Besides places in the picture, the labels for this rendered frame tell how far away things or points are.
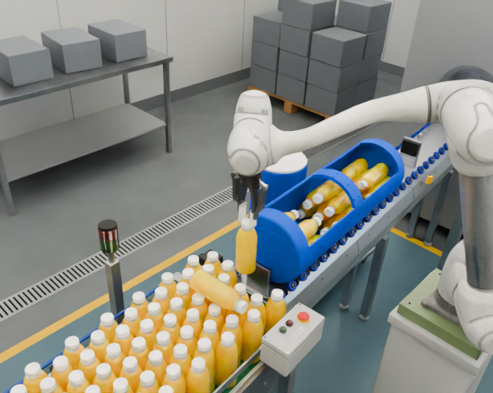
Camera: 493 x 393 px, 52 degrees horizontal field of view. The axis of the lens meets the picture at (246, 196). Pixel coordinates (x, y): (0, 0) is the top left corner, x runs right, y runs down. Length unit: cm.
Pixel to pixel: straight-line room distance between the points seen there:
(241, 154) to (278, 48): 445
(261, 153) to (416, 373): 108
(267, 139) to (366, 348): 203
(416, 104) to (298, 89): 419
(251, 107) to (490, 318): 87
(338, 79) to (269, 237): 354
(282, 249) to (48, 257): 218
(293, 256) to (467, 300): 59
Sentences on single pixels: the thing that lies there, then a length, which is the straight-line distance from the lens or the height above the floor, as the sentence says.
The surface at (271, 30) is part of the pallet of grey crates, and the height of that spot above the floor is 82.
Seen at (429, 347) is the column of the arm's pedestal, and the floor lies 96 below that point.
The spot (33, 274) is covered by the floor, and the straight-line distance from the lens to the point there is 359.
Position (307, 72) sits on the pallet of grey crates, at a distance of 547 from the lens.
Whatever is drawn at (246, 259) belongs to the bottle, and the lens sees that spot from 170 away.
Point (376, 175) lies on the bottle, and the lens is 236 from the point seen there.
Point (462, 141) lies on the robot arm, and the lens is 126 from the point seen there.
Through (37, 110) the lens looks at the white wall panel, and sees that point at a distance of 498.
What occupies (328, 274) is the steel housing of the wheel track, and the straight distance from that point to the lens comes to 217.
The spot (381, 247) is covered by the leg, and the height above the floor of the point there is 57.
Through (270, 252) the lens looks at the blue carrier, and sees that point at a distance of 189.
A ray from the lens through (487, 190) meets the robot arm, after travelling 138.
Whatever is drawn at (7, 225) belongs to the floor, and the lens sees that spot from 409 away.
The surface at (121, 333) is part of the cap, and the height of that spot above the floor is 110.
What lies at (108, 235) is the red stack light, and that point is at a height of 124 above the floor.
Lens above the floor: 228
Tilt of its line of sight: 33 degrees down
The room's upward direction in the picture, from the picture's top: 3 degrees clockwise
